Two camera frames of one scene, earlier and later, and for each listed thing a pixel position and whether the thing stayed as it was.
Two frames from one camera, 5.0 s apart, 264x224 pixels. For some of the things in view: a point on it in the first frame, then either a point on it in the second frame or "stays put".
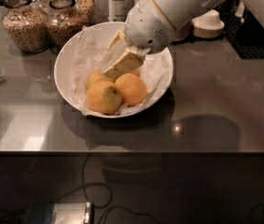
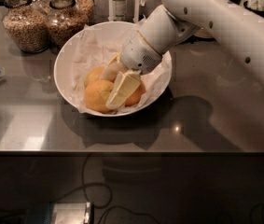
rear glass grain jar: [84, 1] stays put
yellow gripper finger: [118, 46] → [113, 68]
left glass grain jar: [24, 23] stays put
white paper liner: [88, 56] stays put
